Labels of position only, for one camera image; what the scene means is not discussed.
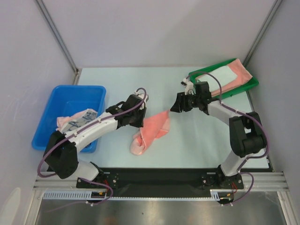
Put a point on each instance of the white slotted cable duct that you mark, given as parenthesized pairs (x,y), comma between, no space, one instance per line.
(207,195)

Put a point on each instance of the pale pink towel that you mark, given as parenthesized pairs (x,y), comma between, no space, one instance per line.
(154,127)

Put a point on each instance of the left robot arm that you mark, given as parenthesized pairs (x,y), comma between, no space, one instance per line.
(61,153)

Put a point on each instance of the patterned blue white towel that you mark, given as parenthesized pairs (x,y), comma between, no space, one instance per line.
(89,115)

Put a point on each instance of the blue plastic bin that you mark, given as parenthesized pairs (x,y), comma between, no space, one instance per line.
(67,100)

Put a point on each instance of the green plastic tray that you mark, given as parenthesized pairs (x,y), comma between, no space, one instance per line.
(252,83)

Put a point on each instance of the light blue towel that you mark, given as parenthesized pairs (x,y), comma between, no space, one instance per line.
(223,74)

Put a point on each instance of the small pink cloth in bin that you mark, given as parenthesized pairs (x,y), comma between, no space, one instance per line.
(67,123)

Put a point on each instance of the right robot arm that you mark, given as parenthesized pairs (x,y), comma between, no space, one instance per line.
(247,136)

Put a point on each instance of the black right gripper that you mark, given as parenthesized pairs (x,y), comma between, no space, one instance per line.
(182,102)

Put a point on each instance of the aluminium frame rail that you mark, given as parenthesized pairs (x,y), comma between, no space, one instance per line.
(263,181)

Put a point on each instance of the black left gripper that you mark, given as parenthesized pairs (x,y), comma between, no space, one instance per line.
(139,123)

